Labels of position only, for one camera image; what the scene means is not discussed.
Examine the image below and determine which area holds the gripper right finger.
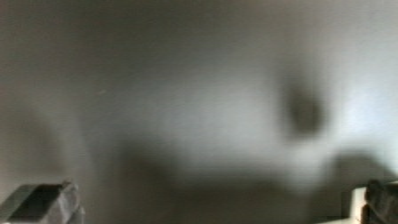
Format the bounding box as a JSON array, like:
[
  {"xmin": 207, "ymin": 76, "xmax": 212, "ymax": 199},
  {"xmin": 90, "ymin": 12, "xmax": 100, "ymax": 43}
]
[{"xmin": 351, "ymin": 180, "xmax": 398, "ymax": 224}]

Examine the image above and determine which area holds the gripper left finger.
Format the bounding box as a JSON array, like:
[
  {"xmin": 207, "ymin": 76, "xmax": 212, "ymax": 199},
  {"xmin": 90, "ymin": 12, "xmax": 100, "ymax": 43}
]
[{"xmin": 0, "ymin": 182, "xmax": 84, "ymax": 224}]

